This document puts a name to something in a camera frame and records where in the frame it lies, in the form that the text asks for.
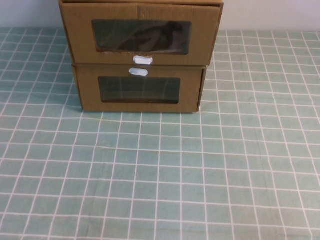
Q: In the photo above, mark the cardboard drawer with window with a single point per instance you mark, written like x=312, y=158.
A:
x=75, y=37
x=87, y=100

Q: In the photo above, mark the green checked tablecloth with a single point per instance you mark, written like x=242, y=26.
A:
x=160, y=187

